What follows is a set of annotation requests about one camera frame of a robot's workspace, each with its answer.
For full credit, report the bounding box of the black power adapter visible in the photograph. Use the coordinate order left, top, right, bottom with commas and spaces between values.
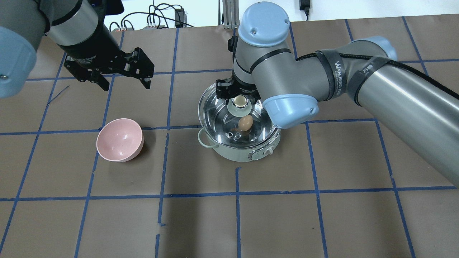
174, 8, 186, 28

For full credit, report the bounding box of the brown egg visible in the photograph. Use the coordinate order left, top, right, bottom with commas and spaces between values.
238, 114, 254, 131

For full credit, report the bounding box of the black cables bundle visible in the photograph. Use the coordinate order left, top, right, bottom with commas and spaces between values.
109, 3, 195, 31

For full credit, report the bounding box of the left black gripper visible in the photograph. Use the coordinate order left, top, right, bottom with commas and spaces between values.
63, 25, 155, 92

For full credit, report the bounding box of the black wall plug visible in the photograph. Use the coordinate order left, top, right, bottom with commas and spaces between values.
299, 0, 311, 13

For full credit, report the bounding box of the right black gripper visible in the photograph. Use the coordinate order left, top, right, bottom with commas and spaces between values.
216, 72, 261, 108

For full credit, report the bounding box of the aluminium frame post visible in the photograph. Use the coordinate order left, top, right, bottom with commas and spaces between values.
222, 0, 240, 29

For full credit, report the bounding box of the pale green electric pot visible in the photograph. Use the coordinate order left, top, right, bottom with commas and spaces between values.
197, 84, 281, 162

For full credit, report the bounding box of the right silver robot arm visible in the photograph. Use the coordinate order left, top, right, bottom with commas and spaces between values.
216, 1, 459, 187

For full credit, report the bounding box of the pink bowl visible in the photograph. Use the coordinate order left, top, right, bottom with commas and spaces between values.
96, 119, 145, 163

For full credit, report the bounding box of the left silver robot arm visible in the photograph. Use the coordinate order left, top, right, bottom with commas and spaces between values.
0, 0, 155, 98

